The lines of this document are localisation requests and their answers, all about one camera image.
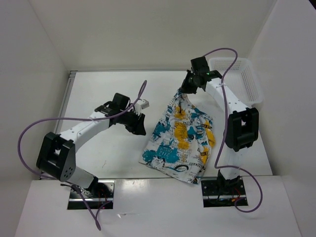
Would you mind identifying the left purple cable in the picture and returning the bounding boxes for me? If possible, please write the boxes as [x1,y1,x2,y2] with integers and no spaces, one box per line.
[17,79,148,231]

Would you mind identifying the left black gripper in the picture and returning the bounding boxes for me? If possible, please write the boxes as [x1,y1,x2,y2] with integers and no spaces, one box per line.
[119,109,146,136]

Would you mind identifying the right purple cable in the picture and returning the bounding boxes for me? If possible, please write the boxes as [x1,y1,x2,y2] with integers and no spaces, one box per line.
[203,47,263,213]

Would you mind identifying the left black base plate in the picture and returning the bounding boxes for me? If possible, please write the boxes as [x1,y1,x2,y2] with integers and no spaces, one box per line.
[67,180,115,210]

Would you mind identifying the white perforated plastic basket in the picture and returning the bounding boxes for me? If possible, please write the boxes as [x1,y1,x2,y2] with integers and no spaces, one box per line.
[208,57,264,106]

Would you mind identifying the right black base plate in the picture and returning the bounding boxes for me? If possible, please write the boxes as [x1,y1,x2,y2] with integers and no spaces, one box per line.
[200,177,248,208]

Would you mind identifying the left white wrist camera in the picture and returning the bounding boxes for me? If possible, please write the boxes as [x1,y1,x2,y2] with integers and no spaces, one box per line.
[134,99,150,111]

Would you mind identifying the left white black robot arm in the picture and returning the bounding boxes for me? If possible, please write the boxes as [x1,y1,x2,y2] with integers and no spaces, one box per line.
[36,93,149,198]

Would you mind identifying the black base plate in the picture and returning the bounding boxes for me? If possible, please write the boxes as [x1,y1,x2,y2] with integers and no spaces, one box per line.
[200,177,248,208]
[67,180,115,210]

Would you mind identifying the purple cable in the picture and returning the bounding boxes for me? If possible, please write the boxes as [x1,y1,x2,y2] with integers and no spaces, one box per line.
[17,79,148,231]
[203,47,263,213]

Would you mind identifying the white teal yellow patterned shorts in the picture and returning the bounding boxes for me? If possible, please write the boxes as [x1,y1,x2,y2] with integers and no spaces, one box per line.
[139,91,215,184]

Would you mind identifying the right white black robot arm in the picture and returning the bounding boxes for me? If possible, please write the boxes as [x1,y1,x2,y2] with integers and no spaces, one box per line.
[180,56,259,195]

